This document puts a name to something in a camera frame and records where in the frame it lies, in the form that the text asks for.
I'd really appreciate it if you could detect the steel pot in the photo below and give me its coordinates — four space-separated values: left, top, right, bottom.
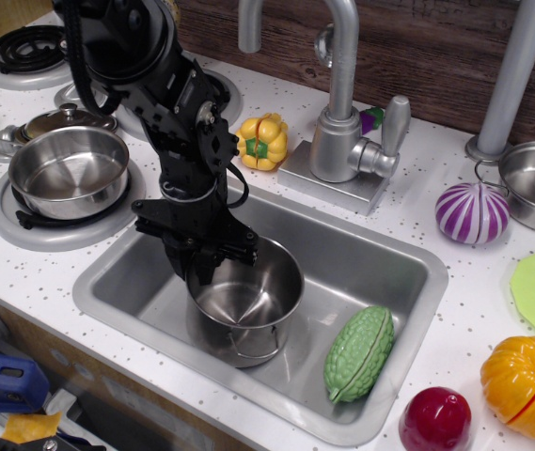
186 237 304 368

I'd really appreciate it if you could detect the steel pot lid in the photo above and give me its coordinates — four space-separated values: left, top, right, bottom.
14 102 118 144

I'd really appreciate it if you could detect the hanging strainer spoon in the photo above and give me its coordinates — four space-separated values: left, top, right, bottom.
163 0 181 26

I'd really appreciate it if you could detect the small purple eggplant toy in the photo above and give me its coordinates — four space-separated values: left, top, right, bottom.
359 107 385 135

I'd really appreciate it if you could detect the grey vertical pole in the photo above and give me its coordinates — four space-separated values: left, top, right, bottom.
464 0 535 164

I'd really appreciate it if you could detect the yellow cloth piece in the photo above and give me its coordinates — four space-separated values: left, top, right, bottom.
1 412 62 444

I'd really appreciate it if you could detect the front stove burner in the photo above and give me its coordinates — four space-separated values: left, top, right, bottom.
0 162 146 252

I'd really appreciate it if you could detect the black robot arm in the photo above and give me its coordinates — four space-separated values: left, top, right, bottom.
53 1 259 285

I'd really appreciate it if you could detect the silver toy faucet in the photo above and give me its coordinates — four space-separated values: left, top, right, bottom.
237 0 412 217

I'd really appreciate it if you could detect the dark red apple toy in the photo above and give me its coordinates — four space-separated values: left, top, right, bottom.
398 387 472 450

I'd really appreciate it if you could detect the orange pumpkin toy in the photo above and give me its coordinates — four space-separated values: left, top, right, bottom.
480 336 535 440

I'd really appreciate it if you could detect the blue clamp tool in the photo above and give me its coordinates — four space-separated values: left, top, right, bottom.
0 354 50 413

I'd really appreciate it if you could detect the purple white onion toy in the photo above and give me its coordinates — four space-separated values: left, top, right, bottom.
434 182 510 244

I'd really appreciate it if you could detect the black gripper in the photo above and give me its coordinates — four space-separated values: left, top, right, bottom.
132 188 259 286

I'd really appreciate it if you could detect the steel saucepan on burner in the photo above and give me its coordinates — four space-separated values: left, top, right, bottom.
8 126 130 220

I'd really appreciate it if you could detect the back left stove burner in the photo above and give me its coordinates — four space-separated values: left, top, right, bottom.
0 24 71 91

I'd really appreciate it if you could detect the lower silver stove knob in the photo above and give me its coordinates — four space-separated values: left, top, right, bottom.
54 83 107 108

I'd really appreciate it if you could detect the green bitter melon toy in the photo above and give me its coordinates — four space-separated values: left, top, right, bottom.
323 306 395 404

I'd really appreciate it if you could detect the stainless steel sink basin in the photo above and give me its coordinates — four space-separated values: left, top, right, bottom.
72 188 448 446

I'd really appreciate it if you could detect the yellow bell pepper toy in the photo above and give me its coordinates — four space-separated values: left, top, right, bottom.
236 113 288 172

